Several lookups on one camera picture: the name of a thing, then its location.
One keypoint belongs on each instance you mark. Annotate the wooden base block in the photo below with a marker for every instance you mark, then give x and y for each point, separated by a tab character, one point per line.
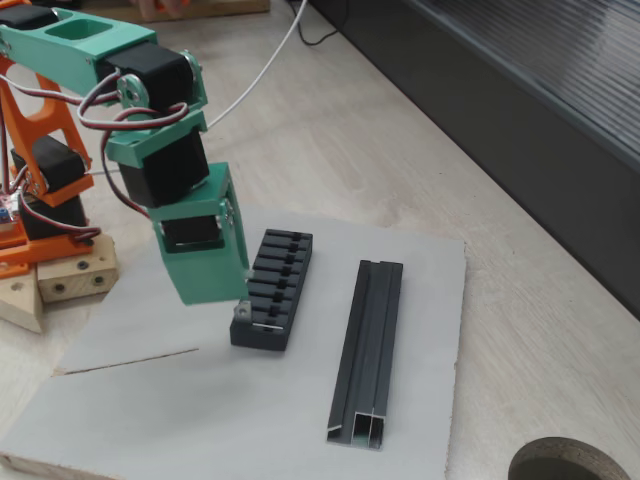
75	280

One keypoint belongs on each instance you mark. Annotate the long wooden plank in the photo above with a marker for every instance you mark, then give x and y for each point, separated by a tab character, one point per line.
225	7

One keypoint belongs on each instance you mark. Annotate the grey chipboard panel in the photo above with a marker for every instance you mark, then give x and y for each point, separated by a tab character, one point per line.
200	400

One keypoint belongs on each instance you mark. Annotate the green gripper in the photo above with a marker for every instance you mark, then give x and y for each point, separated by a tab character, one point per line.
200	272

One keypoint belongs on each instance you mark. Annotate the black aluminium profile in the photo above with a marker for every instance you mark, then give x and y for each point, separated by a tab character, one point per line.
367	350

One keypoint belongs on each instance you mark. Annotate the black slotted holder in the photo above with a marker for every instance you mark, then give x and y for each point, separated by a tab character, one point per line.
280	280

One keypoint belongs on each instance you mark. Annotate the small grey metal bracket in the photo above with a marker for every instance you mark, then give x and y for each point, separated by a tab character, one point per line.
244	312

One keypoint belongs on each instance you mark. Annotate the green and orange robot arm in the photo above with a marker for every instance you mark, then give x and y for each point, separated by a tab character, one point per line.
125	40

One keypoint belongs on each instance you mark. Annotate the person's hand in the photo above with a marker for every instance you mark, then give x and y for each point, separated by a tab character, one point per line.
152	9

